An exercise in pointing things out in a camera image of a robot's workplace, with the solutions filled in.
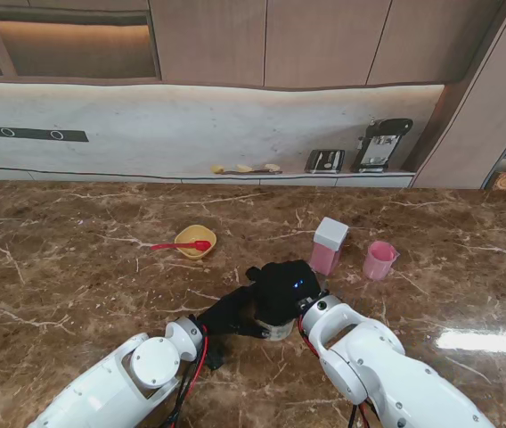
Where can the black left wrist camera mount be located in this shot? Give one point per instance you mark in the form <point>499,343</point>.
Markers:
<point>215,356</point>

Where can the pink container with white lid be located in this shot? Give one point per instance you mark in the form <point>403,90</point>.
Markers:
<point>324,258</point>

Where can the lit open wall shelf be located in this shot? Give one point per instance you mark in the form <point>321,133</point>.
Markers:
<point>70,49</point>

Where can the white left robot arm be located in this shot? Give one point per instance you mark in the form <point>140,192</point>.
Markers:
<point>115,383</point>

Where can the beige wall cabinet door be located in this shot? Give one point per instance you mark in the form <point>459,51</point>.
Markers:
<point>435,35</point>
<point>208,40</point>
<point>324,40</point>

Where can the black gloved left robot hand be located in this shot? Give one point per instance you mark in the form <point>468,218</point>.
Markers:
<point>226,316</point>

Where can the black wall control strip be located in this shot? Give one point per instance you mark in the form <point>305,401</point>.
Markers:
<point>26,134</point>

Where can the yellow plastic bowl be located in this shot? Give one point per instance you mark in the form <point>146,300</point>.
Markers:
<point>195,238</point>

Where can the white square container lid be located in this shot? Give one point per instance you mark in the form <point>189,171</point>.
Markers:
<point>332,232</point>

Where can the tall beige cabinet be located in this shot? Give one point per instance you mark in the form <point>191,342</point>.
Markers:
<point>471,134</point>

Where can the clear grain jar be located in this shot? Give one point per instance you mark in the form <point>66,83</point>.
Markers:
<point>279,332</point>

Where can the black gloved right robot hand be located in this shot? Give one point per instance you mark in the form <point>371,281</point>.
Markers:
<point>284,290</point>

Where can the black toaster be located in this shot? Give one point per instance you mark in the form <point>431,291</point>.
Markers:
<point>324,161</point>

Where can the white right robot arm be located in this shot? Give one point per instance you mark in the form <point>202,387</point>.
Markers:
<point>382,370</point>

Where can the white back counter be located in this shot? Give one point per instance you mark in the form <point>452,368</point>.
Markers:
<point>302,180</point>

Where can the red plastic measuring spoon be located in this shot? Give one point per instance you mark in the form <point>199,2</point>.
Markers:
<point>168,245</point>

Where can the black espresso machine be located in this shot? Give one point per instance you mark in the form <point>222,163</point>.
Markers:
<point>377,142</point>

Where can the beige patterned box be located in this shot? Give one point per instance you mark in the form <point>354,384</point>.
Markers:
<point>503,180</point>

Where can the pink plastic measuring cup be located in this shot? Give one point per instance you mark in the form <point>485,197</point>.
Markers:
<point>380,260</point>

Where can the dark wooden serving board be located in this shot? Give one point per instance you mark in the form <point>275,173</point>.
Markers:
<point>257,171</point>

